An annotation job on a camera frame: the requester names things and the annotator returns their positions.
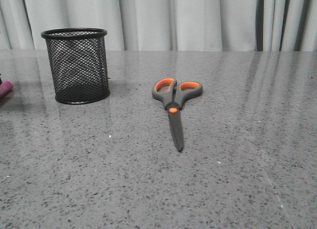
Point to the pink marker pen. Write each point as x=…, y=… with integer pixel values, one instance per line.
x=5, y=88

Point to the grey orange scissors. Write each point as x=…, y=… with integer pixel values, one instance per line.
x=173, y=95

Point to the black mesh pen holder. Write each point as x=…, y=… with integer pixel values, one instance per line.
x=77, y=59

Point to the grey curtain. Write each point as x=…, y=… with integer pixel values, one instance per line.
x=183, y=25

